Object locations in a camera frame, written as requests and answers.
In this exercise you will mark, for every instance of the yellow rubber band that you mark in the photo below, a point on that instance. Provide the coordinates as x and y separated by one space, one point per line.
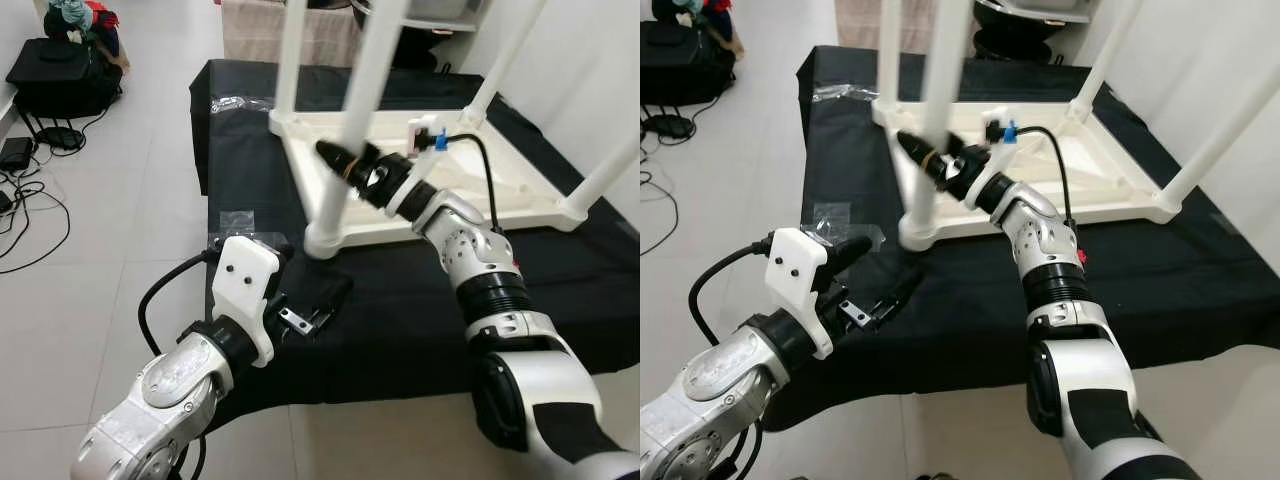
350 170
932 160

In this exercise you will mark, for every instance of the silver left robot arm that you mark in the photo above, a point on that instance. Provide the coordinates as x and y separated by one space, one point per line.
160 400
720 400

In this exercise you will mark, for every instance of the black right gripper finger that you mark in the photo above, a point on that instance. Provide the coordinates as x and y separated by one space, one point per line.
915 150
335 160

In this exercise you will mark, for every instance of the white plastic children table top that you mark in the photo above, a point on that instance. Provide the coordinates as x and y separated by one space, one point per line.
520 180
1110 170

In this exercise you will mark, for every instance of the black power adapter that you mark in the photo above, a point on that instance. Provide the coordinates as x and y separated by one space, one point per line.
15 152

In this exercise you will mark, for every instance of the beige cloth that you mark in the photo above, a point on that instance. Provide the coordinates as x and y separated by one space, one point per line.
860 25
255 35

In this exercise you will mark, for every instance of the black fabric case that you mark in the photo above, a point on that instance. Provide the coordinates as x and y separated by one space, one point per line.
685 65
60 75

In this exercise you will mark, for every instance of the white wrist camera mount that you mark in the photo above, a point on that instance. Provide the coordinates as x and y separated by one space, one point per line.
800 285
245 290
420 140
995 130

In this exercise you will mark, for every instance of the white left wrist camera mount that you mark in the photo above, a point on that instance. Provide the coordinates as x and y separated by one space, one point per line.
245 290
800 285

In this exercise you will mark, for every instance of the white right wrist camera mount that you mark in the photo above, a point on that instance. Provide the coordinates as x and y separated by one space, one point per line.
995 130
420 140

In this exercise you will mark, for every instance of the black stand base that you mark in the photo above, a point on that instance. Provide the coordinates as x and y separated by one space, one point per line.
60 138
670 126

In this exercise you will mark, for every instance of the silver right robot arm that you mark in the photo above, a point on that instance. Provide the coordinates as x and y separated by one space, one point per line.
1070 300
500 300

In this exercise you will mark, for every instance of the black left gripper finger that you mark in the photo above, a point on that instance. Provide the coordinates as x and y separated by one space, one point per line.
848 250
902 295
278 248
335 300

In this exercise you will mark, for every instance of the black round bowl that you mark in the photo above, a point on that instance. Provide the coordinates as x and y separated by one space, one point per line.
1030 35
425 45

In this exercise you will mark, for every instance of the black tablecloth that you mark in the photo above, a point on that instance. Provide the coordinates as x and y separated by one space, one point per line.
400 300
1000 320

